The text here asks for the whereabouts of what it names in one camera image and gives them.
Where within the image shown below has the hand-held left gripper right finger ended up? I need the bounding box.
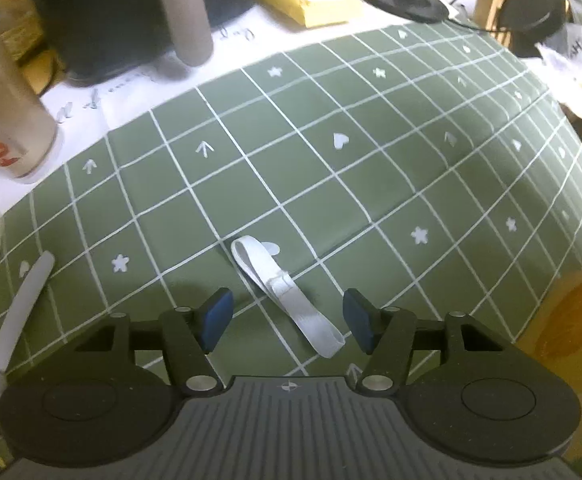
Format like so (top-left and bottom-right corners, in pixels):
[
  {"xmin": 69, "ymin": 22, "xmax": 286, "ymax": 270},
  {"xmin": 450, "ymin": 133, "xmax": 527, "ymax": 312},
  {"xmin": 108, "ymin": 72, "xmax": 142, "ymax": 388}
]
[{"xmin": 342, "ymin": 287, "xmax": 513, "ymax": 395}]

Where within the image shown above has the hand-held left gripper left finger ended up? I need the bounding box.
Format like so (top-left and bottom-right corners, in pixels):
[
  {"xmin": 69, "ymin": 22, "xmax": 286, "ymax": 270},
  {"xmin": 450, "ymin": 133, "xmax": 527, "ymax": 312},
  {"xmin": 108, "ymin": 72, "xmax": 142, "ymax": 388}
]
[{"xmin": 71, "ymin": 287, "xmax": 235, "ymax": 396}]

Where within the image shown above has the white elastic strap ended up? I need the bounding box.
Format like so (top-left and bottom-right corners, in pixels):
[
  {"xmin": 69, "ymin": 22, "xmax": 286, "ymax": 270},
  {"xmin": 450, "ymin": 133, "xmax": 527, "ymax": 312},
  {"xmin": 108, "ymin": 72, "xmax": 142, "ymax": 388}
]
[{"xmin": 230, "ymin": 236, "xmax": 346, "ymax": 360}]

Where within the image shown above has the white phone tripod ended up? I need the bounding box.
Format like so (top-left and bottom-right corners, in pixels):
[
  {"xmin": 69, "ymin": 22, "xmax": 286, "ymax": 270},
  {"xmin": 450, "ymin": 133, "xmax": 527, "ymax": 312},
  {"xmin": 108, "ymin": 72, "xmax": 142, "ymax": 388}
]
[{"xmin": 0, "ymin": 252, "xmax": 56, "ymax": 402}]

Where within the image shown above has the shaker bottle with grey lid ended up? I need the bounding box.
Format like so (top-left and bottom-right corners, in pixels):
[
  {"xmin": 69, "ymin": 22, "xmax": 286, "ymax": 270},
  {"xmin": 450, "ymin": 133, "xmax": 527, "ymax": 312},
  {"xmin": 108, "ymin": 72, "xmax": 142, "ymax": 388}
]
[{"xmin": 0, "ymin": 2, "xmax": 60, "ymax": 179}]

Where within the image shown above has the black air fryer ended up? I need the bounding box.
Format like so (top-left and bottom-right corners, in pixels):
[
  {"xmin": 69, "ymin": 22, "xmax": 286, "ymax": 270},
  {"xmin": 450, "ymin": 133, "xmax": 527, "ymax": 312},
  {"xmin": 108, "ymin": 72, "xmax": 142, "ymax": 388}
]
[{"xmin": 30, "ymin": 0, "xmax": 258, "ymax": 87}]

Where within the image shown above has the yellow wipes packet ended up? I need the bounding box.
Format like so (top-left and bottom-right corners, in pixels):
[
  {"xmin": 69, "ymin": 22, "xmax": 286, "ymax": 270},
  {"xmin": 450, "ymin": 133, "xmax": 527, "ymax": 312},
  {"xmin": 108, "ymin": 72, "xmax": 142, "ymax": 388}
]
[{"xmin": 256, "ymin": 0, "xmax": 365, "ymax": 29}]

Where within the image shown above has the clear plastic bag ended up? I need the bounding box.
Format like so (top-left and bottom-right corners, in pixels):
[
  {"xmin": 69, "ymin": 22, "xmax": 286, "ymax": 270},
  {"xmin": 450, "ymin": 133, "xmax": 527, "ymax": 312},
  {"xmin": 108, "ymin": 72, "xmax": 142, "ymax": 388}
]
[{"xmin": 535, "ymin": 24, "xmax": 582, "ymax": 122}]

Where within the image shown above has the wooden chair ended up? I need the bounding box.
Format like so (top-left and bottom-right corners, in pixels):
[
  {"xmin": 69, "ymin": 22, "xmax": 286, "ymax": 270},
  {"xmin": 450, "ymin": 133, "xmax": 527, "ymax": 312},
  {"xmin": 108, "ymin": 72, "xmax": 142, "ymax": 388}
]
[{"xmin": 475, "ymin": 0, "xmax": 516, "ymax": 47}]

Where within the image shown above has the black cloth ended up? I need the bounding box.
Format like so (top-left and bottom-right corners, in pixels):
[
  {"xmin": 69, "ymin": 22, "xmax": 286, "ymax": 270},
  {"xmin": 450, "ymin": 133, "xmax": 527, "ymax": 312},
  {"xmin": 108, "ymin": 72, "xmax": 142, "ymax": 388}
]
[{"xmin": 500, "ymin": 0, "xmax": 568, "ymax": 59}]

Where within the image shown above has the black kettle base cable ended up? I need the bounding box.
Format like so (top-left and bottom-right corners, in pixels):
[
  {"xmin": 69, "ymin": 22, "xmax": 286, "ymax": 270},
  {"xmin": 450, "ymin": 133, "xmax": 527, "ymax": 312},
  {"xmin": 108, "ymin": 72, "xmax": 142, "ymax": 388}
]
[{"xmin": 445, "ymin": 9, "xmax": 488, "ymax": 34}]

